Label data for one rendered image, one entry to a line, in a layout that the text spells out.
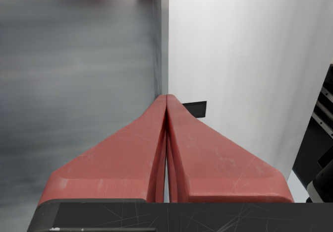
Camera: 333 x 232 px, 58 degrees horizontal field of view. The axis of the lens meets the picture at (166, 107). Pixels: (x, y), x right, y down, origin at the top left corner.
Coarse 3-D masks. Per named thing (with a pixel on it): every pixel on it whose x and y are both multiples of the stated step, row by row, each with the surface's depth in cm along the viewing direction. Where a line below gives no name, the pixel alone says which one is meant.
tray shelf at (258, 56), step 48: (192, 0) 19; (240, 0) 20; (288, 0) 20; (192, 48) 21; (240, 48) 22; (288, 48) 23; (192, 96) 24; (240, 96) 24; (288, 96) 25; (240, 144) 28; (288, 144) 29
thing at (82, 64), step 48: (0, 0) 17; (48, 0) 17; (96, 0) 18; (144, 0) 18; (0, 48) 18; (48, 48) 19; (96, 48) 20; (144, 48) 20; (0, 96) 20; (48, 96) 21; (96, 96) 22; (144, 96) 22; (0, 144) 23; (48, 144) 23; (96, 144) 24; (0, 192) 25
